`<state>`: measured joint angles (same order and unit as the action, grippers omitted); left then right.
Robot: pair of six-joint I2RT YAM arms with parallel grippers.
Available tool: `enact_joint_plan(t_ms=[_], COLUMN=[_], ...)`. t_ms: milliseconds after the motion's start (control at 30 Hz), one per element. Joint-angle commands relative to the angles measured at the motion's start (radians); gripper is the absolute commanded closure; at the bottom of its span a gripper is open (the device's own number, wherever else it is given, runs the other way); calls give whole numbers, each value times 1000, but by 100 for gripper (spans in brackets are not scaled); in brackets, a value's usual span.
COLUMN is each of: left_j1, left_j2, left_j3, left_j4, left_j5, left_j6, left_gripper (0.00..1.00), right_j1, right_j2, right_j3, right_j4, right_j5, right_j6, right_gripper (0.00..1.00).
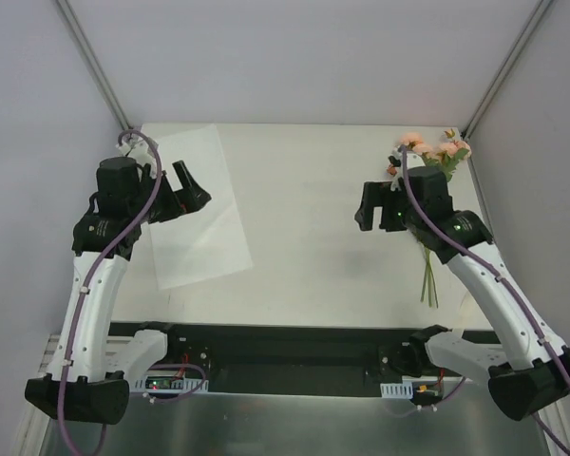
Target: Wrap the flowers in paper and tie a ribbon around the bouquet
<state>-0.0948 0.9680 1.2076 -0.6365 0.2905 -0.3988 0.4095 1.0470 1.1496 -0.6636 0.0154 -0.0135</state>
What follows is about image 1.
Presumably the translucent white wrapping paper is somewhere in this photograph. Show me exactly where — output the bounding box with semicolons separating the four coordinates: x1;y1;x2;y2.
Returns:
142;123;255;291

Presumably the orange brown flower bunch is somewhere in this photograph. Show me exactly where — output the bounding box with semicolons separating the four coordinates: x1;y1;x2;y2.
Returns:
387;156;439;309

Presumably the pink rose stem with leaves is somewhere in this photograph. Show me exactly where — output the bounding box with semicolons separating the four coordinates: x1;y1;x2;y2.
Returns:
436;128;472;181

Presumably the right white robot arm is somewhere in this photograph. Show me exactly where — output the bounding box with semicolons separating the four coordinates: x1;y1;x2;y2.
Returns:
354;166;570;421

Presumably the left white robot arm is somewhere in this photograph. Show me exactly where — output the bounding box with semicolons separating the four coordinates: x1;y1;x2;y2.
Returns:
25;157;211;425

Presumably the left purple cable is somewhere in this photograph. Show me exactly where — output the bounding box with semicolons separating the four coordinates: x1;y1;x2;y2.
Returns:
56;128;165;455

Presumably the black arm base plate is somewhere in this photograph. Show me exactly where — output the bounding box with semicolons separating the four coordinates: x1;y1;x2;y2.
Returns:
108;321;462;395

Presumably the left white cable duct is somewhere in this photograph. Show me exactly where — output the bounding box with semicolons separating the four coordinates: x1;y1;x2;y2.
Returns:
129;375;209;394

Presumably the white cable duct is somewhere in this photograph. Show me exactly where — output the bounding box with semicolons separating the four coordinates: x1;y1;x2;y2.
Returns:
380;381;414;400
129;375;209;394

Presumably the right white cable duct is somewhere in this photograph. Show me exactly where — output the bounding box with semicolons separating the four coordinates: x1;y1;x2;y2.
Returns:
380;381;414;400

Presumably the left aluminium frame post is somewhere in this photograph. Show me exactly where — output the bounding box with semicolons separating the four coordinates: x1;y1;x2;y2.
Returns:
53;0;131;129

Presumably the aluminium frame post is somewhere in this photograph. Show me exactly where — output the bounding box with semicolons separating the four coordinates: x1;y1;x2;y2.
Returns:
461;0;557;139
53;0;131;129

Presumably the right aluminium frame post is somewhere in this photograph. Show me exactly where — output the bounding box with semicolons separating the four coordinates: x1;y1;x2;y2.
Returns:
461;0;557;139

